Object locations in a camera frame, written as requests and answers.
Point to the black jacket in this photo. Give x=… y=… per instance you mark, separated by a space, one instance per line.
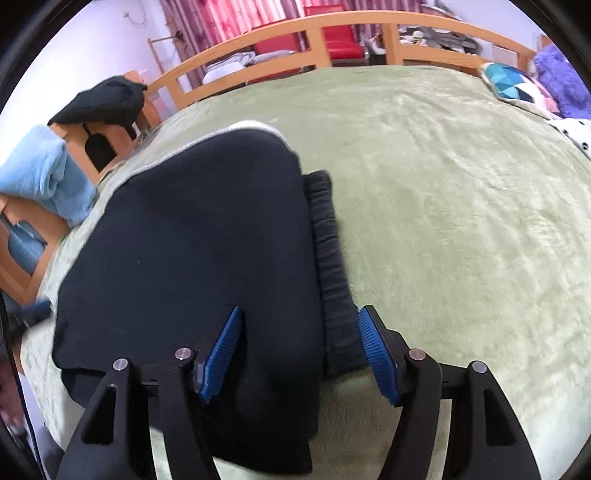
x=101 y=102

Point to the purple plush toy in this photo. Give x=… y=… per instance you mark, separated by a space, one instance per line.
x=563 y=83

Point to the red chair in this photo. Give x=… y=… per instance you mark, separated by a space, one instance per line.
x=276 y=44
x=339 y=34

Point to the pink floral curtain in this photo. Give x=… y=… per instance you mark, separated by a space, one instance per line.
x=258 y=16

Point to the black pants with white stripe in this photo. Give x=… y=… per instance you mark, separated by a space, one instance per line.
x=194 y=258

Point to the light blue fleece towel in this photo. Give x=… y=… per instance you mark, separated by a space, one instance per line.
x=46 y=180

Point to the geometric patterned pillow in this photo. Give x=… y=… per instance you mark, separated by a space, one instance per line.
x=512 y=85

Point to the pile of clothes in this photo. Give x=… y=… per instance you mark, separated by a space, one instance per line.
x=429 y=34

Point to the wooden coat rack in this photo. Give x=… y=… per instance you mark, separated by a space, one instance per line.
x=168 y=50

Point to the white floral quilt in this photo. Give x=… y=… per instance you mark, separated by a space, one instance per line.
x=576 y=133

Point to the folded white bedding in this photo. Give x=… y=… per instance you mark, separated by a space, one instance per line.
x=235 y=64

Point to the wooden bed frame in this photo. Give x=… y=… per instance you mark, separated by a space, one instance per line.
x=277 y=41

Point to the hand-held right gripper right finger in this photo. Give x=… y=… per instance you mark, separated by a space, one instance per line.
x=377 y=355

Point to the white radiator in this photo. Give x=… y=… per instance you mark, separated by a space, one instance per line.
x=504 y=56

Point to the green fleece blanket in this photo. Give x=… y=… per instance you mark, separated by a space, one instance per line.
x=452 y=221

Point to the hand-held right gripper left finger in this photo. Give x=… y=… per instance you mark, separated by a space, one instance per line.
x=222 y=353

